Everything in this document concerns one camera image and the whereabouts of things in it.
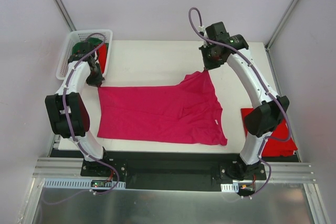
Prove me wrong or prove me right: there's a white perforated plastic basket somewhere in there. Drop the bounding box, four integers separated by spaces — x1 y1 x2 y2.
56 29 113 80

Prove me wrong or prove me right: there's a pink t shirt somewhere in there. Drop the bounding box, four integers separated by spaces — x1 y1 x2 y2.
98 70 228 146

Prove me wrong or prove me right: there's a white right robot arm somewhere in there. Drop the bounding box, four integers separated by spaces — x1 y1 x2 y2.
198 22 289 179

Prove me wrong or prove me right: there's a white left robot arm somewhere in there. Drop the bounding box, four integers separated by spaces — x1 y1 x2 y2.
45 33 111 176

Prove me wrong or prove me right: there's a red t shirt in basket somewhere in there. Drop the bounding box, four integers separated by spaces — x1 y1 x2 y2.
97 44 108 74

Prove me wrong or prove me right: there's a green t shirt in basket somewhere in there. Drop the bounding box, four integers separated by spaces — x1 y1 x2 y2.
71 37 102 55

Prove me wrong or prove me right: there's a folded red t shirt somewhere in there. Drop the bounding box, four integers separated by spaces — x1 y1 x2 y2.
241 107 298 157

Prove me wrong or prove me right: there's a right aluminium frame post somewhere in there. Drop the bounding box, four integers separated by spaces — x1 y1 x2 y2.
265 0 301 52

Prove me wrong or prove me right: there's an aluminium frame post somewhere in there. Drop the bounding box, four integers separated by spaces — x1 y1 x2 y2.
53 0 77 32
265 0 301 52

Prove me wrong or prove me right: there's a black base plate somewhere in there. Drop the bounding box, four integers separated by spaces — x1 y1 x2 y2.
52 150 274 191

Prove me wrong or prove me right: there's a left aluminium frame post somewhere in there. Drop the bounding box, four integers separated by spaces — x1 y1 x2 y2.
53 0 77 32

